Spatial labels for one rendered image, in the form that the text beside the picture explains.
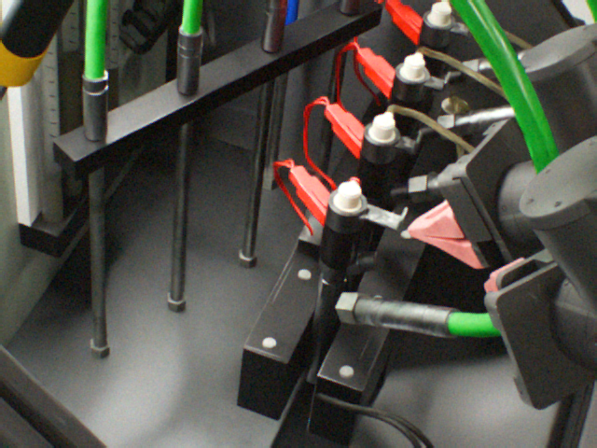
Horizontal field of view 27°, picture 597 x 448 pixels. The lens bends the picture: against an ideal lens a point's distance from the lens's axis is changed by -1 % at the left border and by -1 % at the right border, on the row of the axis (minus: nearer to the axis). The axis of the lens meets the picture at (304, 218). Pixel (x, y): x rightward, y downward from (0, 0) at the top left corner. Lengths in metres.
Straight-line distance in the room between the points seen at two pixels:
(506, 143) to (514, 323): 0.23
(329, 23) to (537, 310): 0.51
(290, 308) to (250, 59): 0.21
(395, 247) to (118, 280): 0.29
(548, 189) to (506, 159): 0.29
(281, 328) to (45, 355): 0.26
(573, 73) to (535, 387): 0.19
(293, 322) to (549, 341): 0.40
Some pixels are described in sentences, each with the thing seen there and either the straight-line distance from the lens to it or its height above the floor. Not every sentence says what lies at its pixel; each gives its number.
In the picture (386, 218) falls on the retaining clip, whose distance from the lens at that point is 0.88.
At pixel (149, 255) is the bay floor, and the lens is 1.22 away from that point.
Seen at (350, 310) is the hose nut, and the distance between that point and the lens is 0.80.
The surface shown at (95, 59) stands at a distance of 0.89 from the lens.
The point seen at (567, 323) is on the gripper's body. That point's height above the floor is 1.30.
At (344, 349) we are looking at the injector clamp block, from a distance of 0.97.
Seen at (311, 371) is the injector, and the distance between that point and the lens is 1.03.
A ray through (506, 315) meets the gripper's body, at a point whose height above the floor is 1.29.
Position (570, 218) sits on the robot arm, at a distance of 0.50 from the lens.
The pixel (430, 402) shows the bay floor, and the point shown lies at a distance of 1.15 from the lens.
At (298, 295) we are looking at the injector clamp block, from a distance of 1.00.
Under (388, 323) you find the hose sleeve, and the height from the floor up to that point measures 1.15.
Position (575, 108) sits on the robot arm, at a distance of 0.72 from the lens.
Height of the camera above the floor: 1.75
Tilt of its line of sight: 46 degrees down
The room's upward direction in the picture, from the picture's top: 9 degrees clockwise
